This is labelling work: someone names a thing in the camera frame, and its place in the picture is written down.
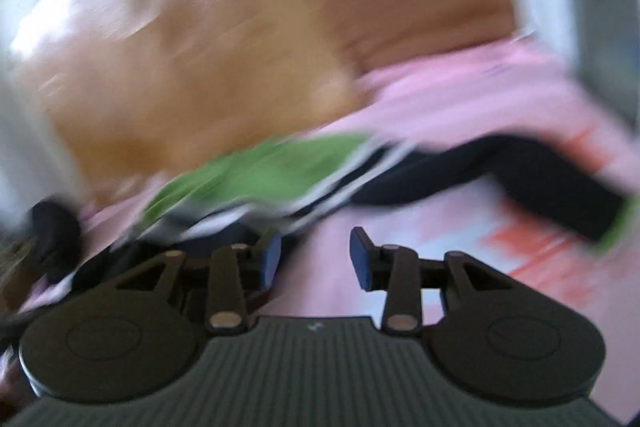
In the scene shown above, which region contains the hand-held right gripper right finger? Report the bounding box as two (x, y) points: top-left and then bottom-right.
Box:
(349, 227), (513, 337)

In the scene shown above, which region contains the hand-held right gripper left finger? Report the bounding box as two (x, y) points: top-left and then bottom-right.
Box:
(116, 228), (284, 336)

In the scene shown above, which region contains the black and green sock pair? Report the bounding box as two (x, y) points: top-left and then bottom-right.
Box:
(112, 134), (638, 258)

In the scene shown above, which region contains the black sock pair red trim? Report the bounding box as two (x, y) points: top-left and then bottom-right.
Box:
(30, 199), (83, 284)

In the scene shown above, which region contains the pink printed bed sheet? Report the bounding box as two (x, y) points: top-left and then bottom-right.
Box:
(0, 39), (640, 423)

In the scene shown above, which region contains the brown cardboard box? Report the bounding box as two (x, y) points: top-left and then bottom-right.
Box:
(15, 0), (372, 194)

